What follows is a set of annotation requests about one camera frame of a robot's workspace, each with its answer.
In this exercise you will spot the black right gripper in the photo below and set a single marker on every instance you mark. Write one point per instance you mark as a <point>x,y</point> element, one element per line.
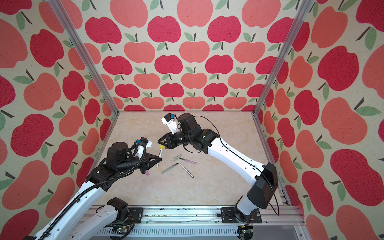
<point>169,144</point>

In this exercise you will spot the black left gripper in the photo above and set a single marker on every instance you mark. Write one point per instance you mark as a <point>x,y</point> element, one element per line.
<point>146,163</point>

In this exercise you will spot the white yellow-tipped pen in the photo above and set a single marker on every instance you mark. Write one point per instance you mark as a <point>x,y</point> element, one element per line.
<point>160,154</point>

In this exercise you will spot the white brown-tipped pen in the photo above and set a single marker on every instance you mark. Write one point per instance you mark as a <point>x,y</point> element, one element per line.
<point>187,171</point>

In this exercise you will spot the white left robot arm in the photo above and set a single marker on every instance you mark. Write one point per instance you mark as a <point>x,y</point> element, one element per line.
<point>121,161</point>

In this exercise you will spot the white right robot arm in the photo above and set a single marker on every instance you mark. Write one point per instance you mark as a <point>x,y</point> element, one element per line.
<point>262,178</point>

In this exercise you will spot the light green pen cap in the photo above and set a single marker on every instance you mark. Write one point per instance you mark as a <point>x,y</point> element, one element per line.
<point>177,157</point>

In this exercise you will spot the light green pen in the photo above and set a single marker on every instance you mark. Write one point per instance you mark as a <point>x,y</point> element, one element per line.
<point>169,168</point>

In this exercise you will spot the purple pen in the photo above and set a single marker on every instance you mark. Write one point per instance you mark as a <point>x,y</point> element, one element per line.
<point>188,161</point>

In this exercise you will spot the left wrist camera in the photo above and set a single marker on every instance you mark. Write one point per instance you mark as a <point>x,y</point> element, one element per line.
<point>141,146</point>

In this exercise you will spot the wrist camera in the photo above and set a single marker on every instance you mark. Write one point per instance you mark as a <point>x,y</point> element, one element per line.
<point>170,120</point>
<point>141,146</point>

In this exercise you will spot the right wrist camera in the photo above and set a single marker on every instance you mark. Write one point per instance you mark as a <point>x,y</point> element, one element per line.
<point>170,120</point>

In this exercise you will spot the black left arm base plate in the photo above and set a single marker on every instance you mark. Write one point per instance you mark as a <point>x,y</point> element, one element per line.
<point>131,215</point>

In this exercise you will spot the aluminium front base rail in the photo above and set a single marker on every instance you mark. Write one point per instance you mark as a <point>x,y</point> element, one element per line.
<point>202,221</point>

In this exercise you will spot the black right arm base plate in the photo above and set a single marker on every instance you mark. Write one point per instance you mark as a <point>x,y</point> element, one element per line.
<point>234,216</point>

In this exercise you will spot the aluminium left rear corner post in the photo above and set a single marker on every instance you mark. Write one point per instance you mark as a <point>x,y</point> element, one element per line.
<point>71,31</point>

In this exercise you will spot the aluminium corner post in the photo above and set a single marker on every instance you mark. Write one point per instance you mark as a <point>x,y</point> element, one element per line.
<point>71,31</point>
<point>286,47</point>

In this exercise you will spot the aluminium right rear corner post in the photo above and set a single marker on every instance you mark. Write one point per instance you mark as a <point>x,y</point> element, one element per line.
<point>286,47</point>

